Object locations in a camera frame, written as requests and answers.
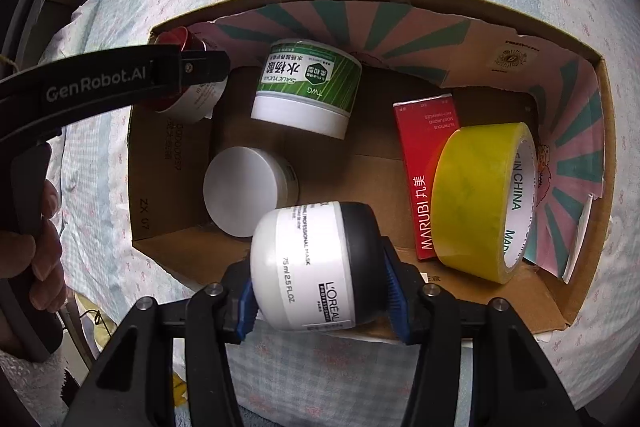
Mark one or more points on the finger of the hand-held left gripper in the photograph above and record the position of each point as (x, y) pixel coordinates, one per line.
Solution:
(200, 67)

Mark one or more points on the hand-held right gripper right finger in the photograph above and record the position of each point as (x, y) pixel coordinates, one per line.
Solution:
(397, 307)

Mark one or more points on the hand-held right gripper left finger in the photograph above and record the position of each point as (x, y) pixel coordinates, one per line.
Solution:
(245, 307)

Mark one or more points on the red lid white jar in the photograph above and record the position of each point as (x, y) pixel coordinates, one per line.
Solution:
(195, 103)

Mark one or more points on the black lid white jar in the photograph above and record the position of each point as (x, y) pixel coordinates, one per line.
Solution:
(300, 257)

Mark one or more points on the green label white jar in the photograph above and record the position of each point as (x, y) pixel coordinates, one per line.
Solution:
(310, 77)

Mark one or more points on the yellow tape roll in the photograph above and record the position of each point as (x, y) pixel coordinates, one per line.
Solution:
(470, 207)

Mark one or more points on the red carton box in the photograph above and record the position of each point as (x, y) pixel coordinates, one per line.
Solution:
(420, 147)

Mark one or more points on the cardboard box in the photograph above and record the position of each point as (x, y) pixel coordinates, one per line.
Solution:
(360, 132)

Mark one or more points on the person's left forearm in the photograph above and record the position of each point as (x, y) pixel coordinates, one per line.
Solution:
(30, 387)

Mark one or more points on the person's left hand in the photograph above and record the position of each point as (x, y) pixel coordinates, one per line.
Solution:
(50, 247)

